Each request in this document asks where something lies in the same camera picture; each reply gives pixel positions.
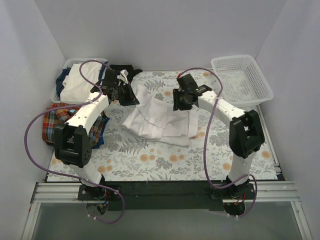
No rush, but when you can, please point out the white long sleeve shirt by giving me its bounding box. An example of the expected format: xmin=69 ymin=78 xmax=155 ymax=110
xmin=122 ymin=85 xmax=198 ymax=147

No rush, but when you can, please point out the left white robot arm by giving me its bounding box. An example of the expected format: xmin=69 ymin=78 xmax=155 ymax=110
xmin=54 ymin=69 xmax=140 ymax=200

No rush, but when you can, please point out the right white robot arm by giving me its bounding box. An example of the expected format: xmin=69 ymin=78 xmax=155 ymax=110
xmin=173 ymin=74 xmax=265 ymax=199

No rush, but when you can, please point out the black folded garment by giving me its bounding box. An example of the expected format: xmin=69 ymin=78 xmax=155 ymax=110
xmin=109 ymin=64 xmax=143 ymax=83

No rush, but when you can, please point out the folded white shirt in basket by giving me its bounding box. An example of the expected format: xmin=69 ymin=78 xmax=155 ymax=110
xmin=60 ymin=61 xmax=102 ymax=103

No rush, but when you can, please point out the right white plastic basket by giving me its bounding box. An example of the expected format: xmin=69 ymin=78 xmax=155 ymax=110
xmin=211 ymin=55 xmax=274 ymax=108

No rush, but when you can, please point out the white plastic basket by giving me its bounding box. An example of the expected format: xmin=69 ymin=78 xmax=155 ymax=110
xmin=211 ymin=55 xmax=274 ymax=108
xmin=51 ymin=57 xmax=108 ymax=105

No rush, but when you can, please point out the navy garment in basket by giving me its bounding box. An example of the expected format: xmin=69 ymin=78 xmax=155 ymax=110
xmin=55 ymin=67 xmax=71 ymax=98

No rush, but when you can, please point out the left white plastic basket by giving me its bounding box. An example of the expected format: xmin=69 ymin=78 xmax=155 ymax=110
xmin=51 ymin=57 xmax=108 ymax=105

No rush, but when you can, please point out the red plaid shirt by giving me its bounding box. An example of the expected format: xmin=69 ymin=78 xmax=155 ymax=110
xmin=42 ymin=107 xmax=107 ymax=147

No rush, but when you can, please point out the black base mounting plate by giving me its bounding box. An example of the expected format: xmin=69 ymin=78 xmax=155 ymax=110
xmin=77 ymin=181 xmax=255 ymax=211

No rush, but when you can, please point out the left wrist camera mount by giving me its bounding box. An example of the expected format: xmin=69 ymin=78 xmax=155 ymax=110
xmin=117 ymin=69 xmax=129 ymax=85

